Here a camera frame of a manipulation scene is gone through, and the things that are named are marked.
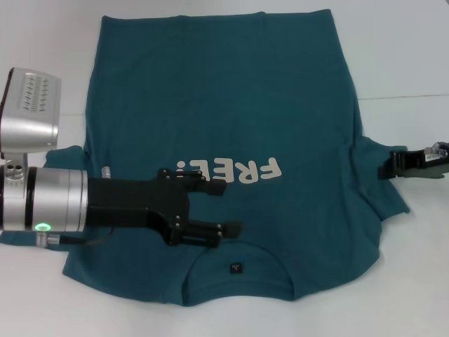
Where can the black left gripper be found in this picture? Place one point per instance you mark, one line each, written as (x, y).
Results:
(133, 203)

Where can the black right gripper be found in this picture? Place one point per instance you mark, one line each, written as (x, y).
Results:
(421, 168)

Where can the teal blue FREE! t-shirt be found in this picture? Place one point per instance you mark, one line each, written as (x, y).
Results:
(245, 87)

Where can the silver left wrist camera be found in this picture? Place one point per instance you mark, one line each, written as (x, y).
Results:
(14, 172)

